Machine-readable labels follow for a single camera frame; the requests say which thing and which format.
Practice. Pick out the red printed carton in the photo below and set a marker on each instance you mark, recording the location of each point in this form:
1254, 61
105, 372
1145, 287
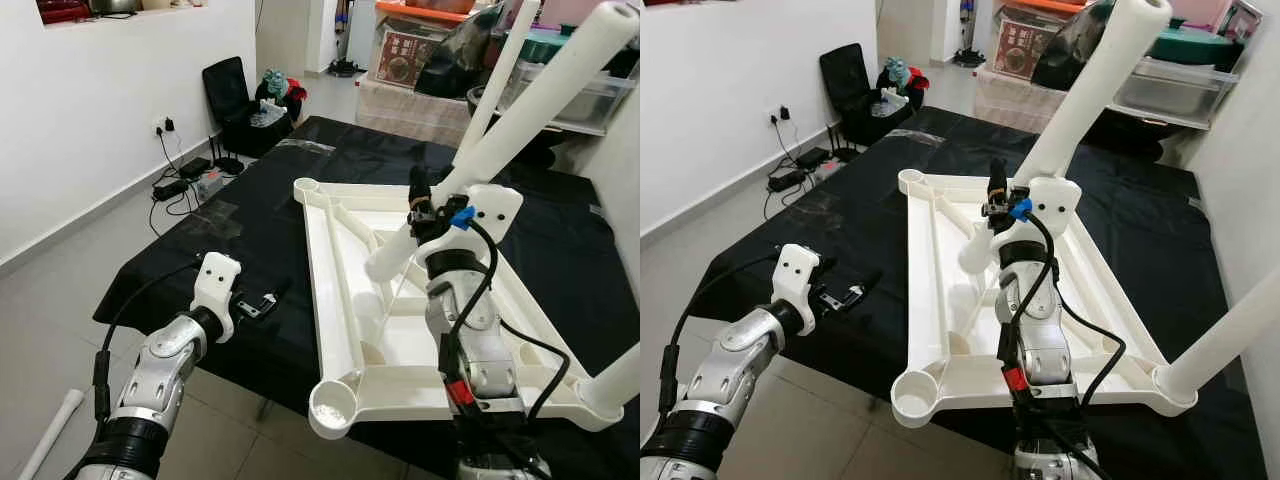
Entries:
405, 58
1022, 50

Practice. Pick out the clear plastic storage box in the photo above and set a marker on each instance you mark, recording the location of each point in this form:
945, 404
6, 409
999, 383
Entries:
1180, 90
600, 100

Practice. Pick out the black bag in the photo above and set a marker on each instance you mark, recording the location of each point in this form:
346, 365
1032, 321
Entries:
1070, 55
460, 60

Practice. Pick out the pink box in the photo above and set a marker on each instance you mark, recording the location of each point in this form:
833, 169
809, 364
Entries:
1200, 12
565, 12

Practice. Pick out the black power strip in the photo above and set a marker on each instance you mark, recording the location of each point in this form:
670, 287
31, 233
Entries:
170, 189
788, 180

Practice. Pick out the white plastic table top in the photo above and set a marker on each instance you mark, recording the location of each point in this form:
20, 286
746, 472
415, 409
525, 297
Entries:
935, 290
340, 300

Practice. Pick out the clear tape patch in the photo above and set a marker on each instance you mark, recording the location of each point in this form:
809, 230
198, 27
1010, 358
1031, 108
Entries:
222, 220
920, 136
305, 146

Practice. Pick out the green pot with lid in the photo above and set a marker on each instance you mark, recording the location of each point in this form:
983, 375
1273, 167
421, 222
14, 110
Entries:
550, 45
1195, 48

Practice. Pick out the black power adapter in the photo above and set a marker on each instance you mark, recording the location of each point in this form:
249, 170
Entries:
812, 157
195, 167

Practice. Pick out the beige cloth covered bench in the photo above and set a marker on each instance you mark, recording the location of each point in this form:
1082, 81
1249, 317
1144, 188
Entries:
1015, 105
410, 115

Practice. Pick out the orange lidded storage box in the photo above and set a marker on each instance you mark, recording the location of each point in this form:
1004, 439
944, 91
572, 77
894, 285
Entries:
1035, 5
420, 10

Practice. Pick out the black folding chair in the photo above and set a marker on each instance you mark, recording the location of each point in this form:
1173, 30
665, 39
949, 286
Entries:
842, 82
225, 95

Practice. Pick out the black wok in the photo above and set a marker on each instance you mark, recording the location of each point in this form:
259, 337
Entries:
1130, 135
545, 150

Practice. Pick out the steel cooking pot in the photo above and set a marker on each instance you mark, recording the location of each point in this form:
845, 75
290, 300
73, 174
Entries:
115, 5

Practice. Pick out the white plastic bag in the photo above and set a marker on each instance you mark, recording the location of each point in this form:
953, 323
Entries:
270, 115
890, 102

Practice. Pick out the green stuffed toy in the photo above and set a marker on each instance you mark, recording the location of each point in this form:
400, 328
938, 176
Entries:
275, 80
896, 70

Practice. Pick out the red stuffed toy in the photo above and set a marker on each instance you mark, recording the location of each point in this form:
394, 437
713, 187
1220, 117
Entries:
296, 90
917, 78

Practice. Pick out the red pot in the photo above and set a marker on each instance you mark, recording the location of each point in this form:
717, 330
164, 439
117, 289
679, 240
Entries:
62, 10

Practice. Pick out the black wifi router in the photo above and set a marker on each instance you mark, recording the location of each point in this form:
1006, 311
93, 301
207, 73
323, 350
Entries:
230, 165
846, 153

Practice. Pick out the black tablecloth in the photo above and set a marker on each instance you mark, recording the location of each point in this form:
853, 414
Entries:
860, 220
250, 230

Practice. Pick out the dark green slippers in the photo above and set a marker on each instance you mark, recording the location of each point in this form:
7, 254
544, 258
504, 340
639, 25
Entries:
967, 60
346, 70

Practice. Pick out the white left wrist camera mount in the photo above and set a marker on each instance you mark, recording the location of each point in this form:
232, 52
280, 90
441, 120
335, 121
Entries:
215, 285
797, 275

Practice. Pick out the yellow rubber band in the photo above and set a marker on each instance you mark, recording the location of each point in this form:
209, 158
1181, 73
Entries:
996, 198
419, 204

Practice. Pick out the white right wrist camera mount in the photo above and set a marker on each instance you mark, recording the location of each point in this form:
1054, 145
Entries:
490, 205
1050, 198

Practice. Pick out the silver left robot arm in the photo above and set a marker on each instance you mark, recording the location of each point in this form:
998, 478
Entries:
160, 370
730, 365

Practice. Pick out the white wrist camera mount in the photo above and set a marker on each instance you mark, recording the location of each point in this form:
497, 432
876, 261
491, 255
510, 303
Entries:
490, 205
797, 275
1050, 198
215, 285

